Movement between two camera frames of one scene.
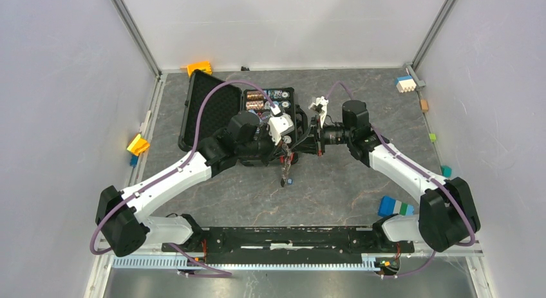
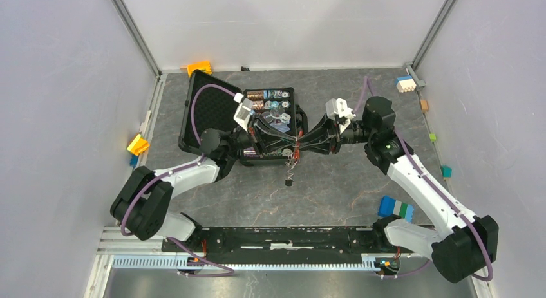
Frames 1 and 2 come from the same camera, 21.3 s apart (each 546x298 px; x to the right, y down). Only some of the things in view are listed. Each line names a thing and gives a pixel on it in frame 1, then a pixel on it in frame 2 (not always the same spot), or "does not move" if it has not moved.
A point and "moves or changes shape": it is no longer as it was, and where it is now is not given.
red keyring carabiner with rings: x=287 y=158 moves or changes shape
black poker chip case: x=223 y=103 does not move
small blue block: x=134 y=160 does not move
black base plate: x=279 y=245 does not move
